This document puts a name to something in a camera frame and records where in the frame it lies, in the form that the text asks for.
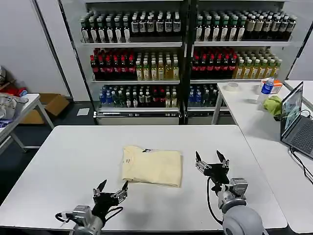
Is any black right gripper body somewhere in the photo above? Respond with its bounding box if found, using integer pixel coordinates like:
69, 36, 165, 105
203, 163, 232, 196

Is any cream shirt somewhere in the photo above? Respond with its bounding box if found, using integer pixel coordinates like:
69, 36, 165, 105
121, 145, 183, 188

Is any shelf with bottles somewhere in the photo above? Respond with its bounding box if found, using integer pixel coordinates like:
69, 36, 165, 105
188, 0, 303, 123
58, 0, 189, 125

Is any green cloth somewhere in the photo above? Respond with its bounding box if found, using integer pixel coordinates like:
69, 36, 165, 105
263, 95, 283, 117

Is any white side table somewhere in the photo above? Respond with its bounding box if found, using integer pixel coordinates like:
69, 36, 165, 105
211, 80, 313, 235

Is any cardboard box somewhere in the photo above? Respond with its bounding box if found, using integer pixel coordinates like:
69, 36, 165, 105
19, 94, 70, 124

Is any grey cluttered table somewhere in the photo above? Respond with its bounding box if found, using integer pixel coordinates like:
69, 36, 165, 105
0, 94, 55, 155

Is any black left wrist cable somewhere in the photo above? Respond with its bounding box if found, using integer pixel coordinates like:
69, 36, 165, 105
105, 206, 124, 221

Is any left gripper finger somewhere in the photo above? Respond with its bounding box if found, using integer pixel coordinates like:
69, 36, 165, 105
92, 179, 108, 198
110, 180, 129, 204

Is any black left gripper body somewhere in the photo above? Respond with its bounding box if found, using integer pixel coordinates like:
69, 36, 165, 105
90, 192, 122, 222

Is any red fabric item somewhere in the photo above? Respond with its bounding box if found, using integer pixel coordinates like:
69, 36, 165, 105
0, 87, 28, 97

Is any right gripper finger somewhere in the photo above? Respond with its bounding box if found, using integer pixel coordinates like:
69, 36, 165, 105
216, 150, 230, 169
195, 151, 212, 175

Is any clear water bottle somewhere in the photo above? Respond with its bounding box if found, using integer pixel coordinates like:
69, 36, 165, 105
257, 77, 275, 111

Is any grey cloth bundle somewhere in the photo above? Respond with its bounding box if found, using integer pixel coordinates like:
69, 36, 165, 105
0, 94, 29, 120

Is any white tape roll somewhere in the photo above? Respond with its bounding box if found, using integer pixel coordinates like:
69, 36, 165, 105
226, 82, 241, 93

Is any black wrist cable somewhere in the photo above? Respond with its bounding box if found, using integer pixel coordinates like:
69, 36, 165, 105
105, 206, 124, 221
206, 176, 224, 225

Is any black laptop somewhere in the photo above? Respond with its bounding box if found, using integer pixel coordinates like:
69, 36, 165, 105
280, 82, 313, 159

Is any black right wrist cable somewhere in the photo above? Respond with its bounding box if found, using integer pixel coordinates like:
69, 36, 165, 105
206, 176, 224, 225

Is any orange white snack bag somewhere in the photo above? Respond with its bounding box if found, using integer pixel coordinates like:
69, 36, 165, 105
261, 78, 284, 94

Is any black laptop cable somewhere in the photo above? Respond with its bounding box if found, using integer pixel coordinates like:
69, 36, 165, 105
290, 146, 313, 185

